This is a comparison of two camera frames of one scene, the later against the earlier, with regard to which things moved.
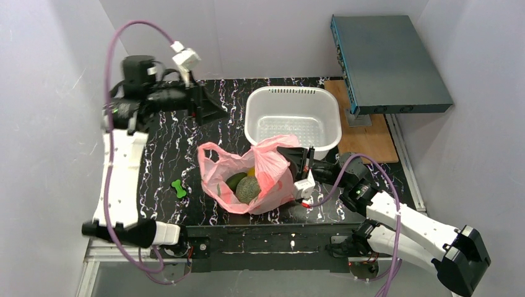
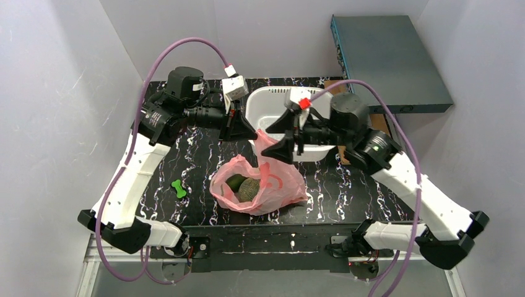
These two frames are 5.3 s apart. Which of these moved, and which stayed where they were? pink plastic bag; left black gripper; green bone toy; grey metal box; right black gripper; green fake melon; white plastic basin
Moved: left black gripper; pink plastic bag; right black gripper
Stayed: white plastic basin; green bone toy; grey metal box; green fake melon
